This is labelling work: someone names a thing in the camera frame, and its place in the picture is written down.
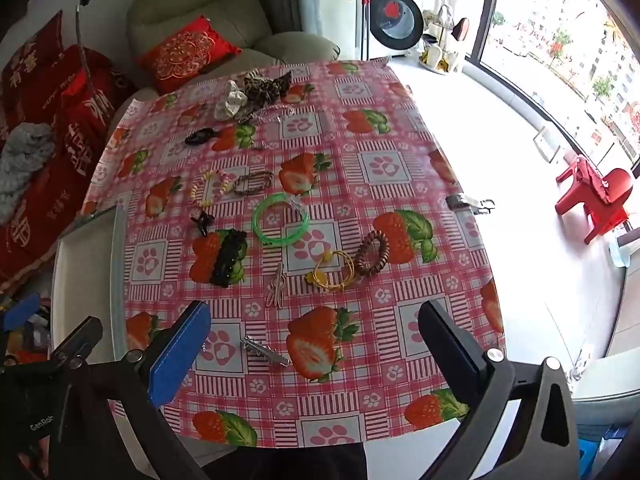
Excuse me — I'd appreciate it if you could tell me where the metal table clamp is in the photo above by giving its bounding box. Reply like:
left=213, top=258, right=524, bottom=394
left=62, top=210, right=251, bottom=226
left=447, top=192, right=496, bottom=213

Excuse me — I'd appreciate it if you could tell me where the small white panel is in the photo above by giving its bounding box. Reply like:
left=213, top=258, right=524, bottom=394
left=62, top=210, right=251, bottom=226
left=532, top=127, right=561, bottom=163

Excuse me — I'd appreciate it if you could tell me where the red embroidered cushion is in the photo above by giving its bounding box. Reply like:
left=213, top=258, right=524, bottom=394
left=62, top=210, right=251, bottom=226
left=135, top=15, right=243, bottom=93

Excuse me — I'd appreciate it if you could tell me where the white scrunchie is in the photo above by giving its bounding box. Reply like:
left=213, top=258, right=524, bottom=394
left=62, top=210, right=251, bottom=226
left=215, top=80, right=248, bottom=122

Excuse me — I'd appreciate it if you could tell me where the silver chain necklace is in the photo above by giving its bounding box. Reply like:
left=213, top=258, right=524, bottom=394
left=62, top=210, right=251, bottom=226
left=255, top=107, right=296, bottom=126

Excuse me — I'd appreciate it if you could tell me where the brown wooden bead bracelet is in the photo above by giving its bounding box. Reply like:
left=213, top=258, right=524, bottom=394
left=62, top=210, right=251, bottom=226
left=354, top=230, right=390, bottom=277

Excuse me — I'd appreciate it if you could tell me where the white washing machine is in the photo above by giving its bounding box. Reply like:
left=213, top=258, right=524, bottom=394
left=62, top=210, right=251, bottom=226
left=356, top=0, right=431, bottom=61

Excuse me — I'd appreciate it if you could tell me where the yellow hair tie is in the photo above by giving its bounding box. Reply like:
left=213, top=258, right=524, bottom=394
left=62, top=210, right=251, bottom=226
left=305, top=250, right=357, bottom=292

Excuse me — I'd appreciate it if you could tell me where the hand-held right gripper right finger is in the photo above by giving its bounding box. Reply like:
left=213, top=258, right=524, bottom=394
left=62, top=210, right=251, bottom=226
left=417, top=300, right=581, bottom=480

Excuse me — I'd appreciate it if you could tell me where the beige hair pin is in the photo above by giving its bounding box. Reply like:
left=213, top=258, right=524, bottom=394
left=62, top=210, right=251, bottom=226
left=266, top=262, right=287, bottom=307

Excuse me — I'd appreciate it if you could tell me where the pink strawberry printed tablecloth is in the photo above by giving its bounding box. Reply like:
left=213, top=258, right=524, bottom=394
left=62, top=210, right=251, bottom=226
left=80, top=57, right=506, bottom=448

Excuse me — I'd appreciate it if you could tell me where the large window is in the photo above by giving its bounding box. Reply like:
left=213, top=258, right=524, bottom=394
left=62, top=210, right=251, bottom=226
left=470, top=0, right=640, bottom=181

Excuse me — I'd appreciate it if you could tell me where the white tray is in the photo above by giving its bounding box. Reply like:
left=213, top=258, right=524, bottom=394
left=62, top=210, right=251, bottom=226
left=50, top=205, right=128, bottom=356

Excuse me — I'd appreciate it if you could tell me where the white shoe drying rack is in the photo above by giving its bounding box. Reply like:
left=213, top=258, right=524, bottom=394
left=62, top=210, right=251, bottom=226
left=417, top=4, right=471, bottom=75

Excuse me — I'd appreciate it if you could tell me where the blue plastic stool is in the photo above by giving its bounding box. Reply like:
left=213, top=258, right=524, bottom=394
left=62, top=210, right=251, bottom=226
left=575, top=427, right=631, bottom=480

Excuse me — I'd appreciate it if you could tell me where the silver hair clip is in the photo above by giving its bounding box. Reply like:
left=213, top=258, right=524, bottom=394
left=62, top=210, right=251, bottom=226
left=240, top=335, right=292, bottom=367

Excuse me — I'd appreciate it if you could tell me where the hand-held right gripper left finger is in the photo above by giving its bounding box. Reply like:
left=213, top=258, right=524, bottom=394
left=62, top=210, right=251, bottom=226
left=62, top=301, right=211, bottom=480

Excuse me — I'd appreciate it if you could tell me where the grey knitted cloth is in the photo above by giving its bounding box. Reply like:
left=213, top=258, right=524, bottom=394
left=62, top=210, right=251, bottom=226
left=0, top=122, right=56, bottom=223

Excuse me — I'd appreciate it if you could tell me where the black gooseneck holder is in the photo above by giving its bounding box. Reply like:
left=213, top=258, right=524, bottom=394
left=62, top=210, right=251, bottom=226
left=75, top=0, right=96, bottom=91

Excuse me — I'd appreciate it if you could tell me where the yellow pink bead bracelet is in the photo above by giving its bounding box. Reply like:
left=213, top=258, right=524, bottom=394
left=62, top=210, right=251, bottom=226
left=189, top=170, right=233, bottom=208

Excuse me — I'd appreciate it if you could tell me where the leopard print scrunchie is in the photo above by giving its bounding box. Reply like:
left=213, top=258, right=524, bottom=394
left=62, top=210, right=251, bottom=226
left=235, top=71, right=293, bottom=123

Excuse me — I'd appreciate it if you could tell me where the red printed blanket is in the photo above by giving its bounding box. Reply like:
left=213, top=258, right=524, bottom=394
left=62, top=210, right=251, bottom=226
left=0, top=10, right=133, bottom=291

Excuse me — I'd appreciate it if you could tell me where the beige armchair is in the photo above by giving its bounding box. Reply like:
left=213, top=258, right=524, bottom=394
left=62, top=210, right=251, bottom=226
left=125, top=0, right=341, bottom=96

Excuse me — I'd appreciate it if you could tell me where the small black claw clip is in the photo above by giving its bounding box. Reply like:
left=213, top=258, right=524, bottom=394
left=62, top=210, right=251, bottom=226
left=190, top=211, right=216, bottom=237

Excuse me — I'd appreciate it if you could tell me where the green bangle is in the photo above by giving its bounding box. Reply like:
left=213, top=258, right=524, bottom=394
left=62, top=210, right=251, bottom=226
left=251, top=192, right=311, bottom=247

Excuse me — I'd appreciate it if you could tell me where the brown braided bracelet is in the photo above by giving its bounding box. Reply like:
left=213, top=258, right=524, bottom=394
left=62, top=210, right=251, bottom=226
left=232, top=170, right=275, bottom=196

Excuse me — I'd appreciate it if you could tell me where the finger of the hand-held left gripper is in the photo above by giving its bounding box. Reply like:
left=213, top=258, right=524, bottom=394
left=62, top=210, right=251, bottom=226
left=50, top=316, right=103, bottom=361
left=0, top=293, right=42, bottom=333

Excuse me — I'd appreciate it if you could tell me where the red handled mop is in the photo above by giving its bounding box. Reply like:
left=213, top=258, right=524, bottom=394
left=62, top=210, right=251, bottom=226
left=350, top=0, right=373, bottom=61

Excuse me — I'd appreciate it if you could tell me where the black beaded hair clip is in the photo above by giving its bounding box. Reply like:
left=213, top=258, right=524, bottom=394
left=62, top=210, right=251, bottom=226
left=212, top=229, right=249, bottom=288

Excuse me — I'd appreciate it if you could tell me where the red plastic chair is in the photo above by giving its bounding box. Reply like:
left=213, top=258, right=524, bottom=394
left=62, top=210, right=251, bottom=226
left=555, top=155, right=633, bottom=245

